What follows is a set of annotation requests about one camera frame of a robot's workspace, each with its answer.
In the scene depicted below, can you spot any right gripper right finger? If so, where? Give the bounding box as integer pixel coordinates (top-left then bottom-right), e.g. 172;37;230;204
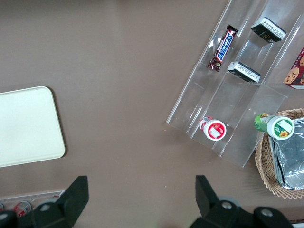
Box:
190;175;240;228

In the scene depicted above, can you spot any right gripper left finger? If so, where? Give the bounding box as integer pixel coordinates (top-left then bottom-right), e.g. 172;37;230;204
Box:
32;175;89;228

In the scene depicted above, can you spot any light wicker basket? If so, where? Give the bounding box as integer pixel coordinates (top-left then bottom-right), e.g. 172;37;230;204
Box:
255;108;304;200

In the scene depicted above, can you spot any cream plastic tray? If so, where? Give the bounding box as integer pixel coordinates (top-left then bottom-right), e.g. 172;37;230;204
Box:
0;85;66;168

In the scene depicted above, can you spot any clear acrylic bottle rack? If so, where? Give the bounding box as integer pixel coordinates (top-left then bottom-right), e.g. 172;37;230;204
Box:
0;189;66;214

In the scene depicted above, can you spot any red cola bottle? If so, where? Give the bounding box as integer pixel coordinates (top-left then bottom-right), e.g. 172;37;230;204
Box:
13;201;32;215

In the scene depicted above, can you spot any red capped yogurt bottle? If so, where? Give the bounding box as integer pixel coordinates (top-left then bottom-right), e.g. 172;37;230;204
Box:
199;116;228;141

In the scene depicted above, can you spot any foil wrapped packet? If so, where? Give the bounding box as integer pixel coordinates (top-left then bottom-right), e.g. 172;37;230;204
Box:
268;136;295;190
272;118;304;188

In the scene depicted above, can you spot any green capped yogurt bottle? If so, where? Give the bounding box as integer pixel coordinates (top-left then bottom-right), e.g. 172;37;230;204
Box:
253;113;295;140

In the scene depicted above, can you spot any clear acrylic tiered shelf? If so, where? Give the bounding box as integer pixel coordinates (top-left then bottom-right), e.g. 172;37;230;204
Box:
165;0;304;169

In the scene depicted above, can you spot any black and white box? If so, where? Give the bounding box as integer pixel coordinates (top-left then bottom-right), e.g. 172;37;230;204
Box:
250;16;287;45
227;61;261;83

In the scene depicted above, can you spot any Snickers chocolate bar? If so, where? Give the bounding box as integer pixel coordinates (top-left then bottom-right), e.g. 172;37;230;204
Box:
208;24;238;72

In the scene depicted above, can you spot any red cookie box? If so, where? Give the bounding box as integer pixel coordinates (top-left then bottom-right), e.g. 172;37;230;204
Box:
283;46;304;90

